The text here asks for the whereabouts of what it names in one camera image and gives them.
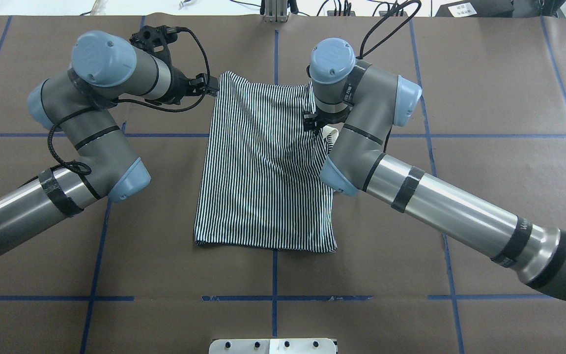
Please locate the white camera mast post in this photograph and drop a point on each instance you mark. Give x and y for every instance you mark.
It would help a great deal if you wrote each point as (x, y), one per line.
(274, 346)

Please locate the aluminium frame post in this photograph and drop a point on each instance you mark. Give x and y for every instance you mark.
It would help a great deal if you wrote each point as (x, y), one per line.
(274, 11)

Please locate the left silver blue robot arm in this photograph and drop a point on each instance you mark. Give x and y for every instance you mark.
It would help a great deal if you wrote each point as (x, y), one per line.
(163, 68)

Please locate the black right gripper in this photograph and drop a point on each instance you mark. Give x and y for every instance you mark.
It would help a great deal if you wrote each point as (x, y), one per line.
(332, 117)

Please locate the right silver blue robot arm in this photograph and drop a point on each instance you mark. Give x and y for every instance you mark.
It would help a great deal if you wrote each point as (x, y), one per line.
(369, 101)

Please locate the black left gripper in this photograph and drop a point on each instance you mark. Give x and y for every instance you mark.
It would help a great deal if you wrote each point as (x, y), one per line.
(179, 87)

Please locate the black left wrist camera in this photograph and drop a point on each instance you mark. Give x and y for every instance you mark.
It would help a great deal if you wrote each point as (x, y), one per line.
(155, 41)

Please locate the navy white striped polo shirt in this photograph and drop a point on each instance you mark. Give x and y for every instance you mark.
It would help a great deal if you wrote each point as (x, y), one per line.
(260, 184)

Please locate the brown paper table cover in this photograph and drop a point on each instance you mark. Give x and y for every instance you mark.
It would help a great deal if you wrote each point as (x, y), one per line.
(128, 278)

